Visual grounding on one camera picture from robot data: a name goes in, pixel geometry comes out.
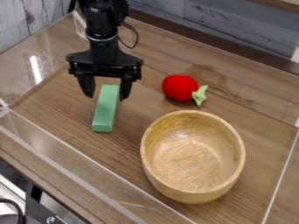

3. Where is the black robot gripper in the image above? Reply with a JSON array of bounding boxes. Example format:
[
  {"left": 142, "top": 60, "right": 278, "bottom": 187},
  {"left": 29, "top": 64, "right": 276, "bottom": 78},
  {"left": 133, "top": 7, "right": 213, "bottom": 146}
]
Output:
[{"left": 65, "top": 36, "right": 142, "bottom": 100}]

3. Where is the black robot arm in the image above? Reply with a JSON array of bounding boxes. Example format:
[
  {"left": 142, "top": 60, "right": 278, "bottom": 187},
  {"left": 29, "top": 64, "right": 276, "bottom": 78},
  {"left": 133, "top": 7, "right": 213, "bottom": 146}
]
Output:
[{"left": 65, "top": 0, "right": 144, "bottom": 100}]

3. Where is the green rectangular block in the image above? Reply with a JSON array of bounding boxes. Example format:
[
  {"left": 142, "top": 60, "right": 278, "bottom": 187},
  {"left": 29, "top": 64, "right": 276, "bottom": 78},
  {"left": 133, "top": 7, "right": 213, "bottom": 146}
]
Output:
[{"left": 92, "top": 85, "right": 118, "bottom": 132}]

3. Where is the light wooden bowl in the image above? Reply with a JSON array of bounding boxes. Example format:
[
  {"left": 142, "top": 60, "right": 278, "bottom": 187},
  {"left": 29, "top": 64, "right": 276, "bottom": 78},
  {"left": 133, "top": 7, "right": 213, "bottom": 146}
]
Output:
[{"left": 140, "top": 110, "right": 246, "bottom": 204}]

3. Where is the red plush tomato toy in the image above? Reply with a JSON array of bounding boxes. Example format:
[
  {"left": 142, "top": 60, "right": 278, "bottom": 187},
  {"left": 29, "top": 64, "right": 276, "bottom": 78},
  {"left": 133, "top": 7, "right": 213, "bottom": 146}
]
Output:
[{"left": 161, "top": 74, "right": 209, "bottom": 106}]

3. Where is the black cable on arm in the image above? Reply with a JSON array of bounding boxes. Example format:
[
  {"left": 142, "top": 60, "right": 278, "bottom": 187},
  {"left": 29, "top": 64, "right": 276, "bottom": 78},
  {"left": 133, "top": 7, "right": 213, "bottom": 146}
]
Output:
[{"left": 116, "top": 20, "right": 140, "bottom": 50}]

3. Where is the black metal table bracket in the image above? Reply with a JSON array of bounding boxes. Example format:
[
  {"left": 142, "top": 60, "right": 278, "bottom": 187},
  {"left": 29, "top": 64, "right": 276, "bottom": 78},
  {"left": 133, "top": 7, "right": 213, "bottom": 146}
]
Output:
[{"left": 23, "top": 185, "right": 66, "bottom": 224}]

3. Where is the black cable under table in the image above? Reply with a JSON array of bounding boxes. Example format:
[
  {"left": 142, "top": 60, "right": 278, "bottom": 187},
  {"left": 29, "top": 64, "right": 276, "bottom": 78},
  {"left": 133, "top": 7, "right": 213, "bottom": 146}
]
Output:
[{"left": 0, "top": 198, "right": 25, "bottom": 224}]

